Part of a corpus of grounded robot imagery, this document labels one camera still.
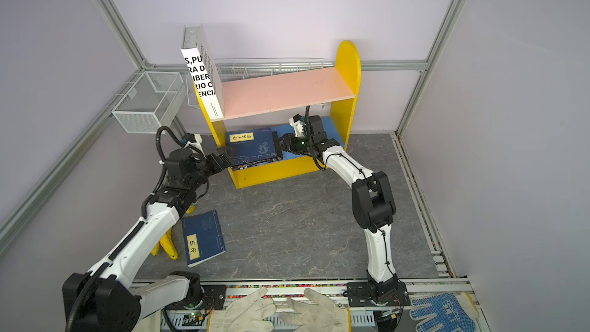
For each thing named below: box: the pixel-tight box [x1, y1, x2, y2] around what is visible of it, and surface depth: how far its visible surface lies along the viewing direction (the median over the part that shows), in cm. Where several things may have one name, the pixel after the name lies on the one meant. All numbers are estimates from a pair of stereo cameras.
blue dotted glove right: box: [409, 292, 481, 332], surface depth 72 cm
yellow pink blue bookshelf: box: [194, 40, 362, 189], surface depth 79 cm
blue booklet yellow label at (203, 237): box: [181, 209, 227, 269], surface depth 86 cm
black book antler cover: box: [230, 130, 284, 170], surface depth 91 cm
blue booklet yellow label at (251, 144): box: [225, 127, 277, 163], surface depth 91 cm
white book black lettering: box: [180, 46, 225, 121], surface depth 60 cm
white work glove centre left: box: [206, 286, 276, 332], surface depth 72 cm
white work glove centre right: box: [279, 287, 353, 332], surface depth 72 cm
